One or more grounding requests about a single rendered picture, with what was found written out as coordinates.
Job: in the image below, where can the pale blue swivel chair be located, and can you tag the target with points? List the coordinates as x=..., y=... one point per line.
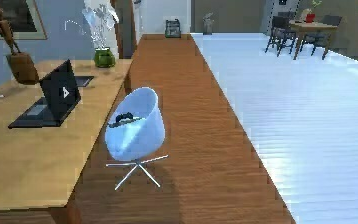
x=137, y=133

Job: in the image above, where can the black game controller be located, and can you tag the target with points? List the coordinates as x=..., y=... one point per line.
x=123, y=117

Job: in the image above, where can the black laptop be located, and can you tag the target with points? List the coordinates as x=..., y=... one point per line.
x=58, y=93

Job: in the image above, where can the black dining chair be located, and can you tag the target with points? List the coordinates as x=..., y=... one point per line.
x=327, y=26
x=280, y=33
x=287, y=15

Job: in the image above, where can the grey bin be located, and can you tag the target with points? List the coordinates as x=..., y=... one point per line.
x=208, y=25

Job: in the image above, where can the green vase with white plant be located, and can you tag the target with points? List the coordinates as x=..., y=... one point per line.
x=104, y=56

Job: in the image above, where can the black tablet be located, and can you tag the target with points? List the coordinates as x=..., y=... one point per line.
x=84, y=80

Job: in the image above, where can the grey fridge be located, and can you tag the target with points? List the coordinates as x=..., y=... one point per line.
x=280, y=10

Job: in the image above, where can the light wooden desk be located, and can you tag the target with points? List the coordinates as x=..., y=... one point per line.
x=37, y=156

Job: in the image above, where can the wooden dining table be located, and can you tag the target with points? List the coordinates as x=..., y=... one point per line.
x=312, y=28

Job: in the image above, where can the red pot with plant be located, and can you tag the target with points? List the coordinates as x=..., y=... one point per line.
x=309, y=16

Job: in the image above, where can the brown wooden statue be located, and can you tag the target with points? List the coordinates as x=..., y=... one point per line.
x=22, y=66

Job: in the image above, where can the framed dark wall picture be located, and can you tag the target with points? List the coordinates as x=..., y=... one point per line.
x=10, y=20

